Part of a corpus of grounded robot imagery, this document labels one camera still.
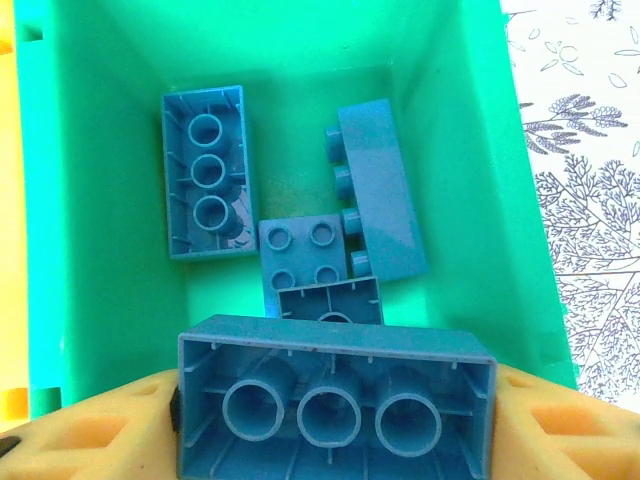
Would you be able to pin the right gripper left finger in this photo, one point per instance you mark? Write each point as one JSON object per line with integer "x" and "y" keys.
{"x": 90, "y": 440}

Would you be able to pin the green plastic bin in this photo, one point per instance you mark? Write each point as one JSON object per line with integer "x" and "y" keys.
{"x": 100, "y": 200}

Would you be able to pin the small blue lego brick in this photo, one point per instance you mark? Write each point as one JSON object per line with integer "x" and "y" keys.
{"x": 300, "y": 260}
{"x": 350, "y": 300}

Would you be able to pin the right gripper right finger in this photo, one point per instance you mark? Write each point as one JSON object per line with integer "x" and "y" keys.
{"x": 565, "y": 440}

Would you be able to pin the floral table cover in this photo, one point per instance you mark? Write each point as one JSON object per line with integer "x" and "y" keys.
{"x": 600, "y": 150}

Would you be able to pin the long blue lego brick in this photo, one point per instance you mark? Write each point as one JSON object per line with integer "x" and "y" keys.
{"x": 335, "y": 350}
{"x": 207, "y": 172}
{"x": 382, "y": 190}

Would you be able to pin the orange plastic bin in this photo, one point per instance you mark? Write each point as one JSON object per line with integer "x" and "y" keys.
{"x": 6, "y": 200}

